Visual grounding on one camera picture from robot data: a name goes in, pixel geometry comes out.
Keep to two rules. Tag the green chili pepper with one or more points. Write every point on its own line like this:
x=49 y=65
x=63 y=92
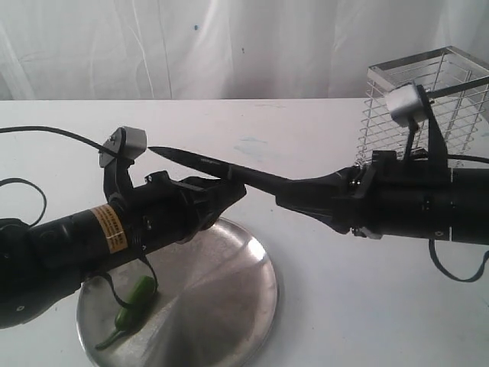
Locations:
x=130 y=317

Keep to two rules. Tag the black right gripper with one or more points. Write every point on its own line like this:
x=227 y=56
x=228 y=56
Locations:
x=394 y=197

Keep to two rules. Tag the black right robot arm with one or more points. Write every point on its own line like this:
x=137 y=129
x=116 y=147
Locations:
x=469 y=202

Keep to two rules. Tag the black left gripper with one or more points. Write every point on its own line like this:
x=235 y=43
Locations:
x=165 y=211

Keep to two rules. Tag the wire mesh utensil holder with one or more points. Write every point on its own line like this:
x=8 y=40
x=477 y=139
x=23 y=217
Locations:
x=457 y=84

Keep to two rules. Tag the black knife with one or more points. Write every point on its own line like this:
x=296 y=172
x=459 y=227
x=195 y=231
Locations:
x=217 y=168

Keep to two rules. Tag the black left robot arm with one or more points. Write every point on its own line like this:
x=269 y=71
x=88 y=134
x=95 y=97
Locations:
x=43 y=264

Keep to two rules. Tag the round steel plate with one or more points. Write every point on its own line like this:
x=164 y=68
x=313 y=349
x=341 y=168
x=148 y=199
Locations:
x=216 y=302

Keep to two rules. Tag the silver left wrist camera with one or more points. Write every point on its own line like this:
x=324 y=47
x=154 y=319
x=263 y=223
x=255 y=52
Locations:
x=124 y=143

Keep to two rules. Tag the white backdrop curtain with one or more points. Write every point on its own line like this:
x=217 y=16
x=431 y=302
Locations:
x=220 y=49

